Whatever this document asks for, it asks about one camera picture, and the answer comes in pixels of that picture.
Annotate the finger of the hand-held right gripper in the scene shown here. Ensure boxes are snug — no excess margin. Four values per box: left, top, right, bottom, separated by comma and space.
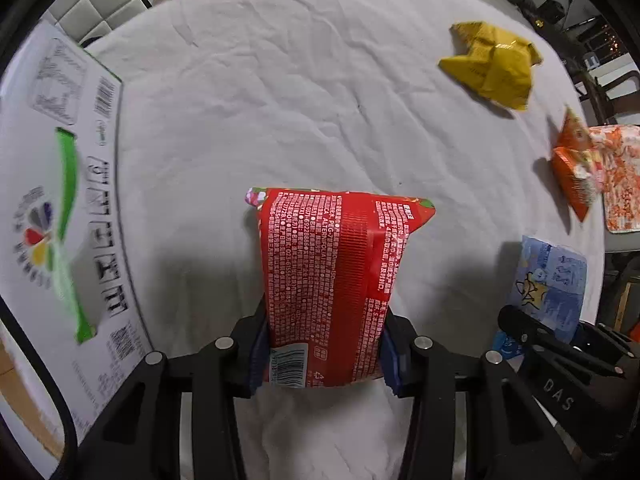
574, 321, 640, 358
497, 304, 627, 379

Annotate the red snack packet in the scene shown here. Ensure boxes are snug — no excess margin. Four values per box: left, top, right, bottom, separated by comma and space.
245, 187, 436, 389

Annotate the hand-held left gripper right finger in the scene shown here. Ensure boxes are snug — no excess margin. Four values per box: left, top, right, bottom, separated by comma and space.
380, 310, 576, 480

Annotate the white printed cardboard box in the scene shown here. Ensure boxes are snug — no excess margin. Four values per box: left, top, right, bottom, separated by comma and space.
0, 19, 157, 479

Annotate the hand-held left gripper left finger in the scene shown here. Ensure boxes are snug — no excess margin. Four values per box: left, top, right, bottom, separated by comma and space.
75, 304, 269, 480

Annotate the dark wooden chair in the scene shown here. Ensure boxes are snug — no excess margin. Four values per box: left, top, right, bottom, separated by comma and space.
570, 67, 640, 128

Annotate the white tablecloth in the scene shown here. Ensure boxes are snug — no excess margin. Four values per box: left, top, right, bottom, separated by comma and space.
87, 0, 607, 480

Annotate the blue snack packet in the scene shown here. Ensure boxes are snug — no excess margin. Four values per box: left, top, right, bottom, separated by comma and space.
492, 235, 588, 357

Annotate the yellow snack packet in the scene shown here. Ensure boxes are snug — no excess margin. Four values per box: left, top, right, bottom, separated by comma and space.
438, 21, 544, 111

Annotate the orange and white snack packet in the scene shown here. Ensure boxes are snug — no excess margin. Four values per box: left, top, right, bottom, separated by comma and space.
587, 124, 640, 234

